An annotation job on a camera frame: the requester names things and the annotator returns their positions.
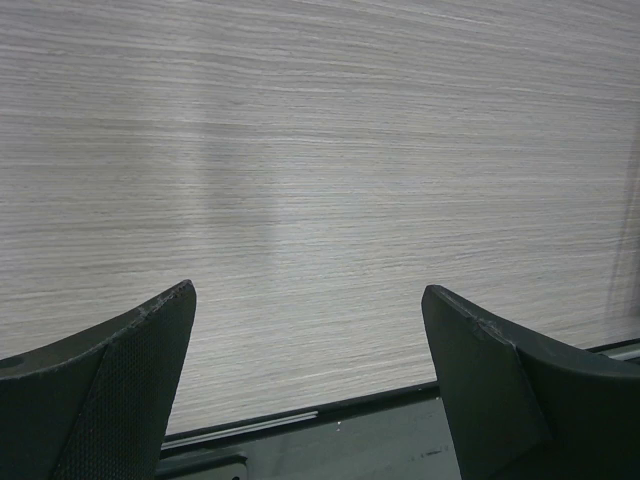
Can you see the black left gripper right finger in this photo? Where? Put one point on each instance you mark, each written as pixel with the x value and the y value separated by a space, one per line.
pixel 521 405

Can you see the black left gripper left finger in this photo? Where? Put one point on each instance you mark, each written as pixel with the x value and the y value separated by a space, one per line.
pixel 96 404

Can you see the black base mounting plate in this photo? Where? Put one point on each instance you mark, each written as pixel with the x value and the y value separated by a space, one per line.
pixel 397 434

